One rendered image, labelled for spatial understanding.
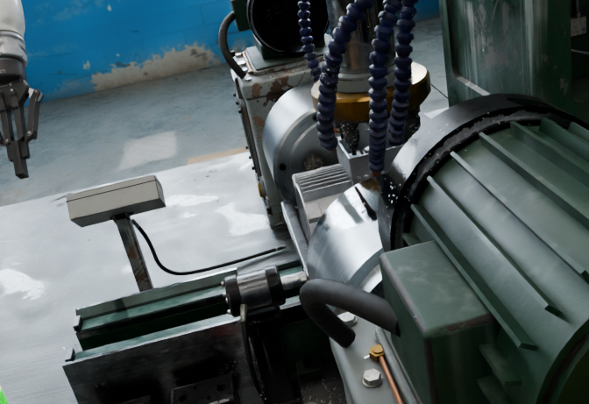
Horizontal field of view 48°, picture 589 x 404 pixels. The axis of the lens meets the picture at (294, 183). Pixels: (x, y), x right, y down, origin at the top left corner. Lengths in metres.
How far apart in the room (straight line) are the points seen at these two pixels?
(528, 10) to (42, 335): 1.09
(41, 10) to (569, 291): 6.54
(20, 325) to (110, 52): 5.35
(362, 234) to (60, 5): 6.07
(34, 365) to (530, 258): 1.14
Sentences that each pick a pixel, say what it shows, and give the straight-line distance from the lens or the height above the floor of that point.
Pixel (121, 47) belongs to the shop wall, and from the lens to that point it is 6.70.
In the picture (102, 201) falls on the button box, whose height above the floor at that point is 1.07.
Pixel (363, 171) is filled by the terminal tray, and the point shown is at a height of 1.12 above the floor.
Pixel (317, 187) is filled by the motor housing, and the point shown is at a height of 1.10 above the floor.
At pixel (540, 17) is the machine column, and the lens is 0.90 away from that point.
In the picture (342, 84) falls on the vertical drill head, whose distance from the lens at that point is 0.97.
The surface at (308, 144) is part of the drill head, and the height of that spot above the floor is 1.10.
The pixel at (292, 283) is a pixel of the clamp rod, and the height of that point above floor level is 1.02.
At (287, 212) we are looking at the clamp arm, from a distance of 1.13.
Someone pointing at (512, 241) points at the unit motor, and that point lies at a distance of 0.39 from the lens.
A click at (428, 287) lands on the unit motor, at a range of 0.39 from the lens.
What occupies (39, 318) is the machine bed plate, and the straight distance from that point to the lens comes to 1.53.
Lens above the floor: 1.54
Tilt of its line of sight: 25 degrees down
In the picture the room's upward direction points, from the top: 12 degrees counter-clockwise
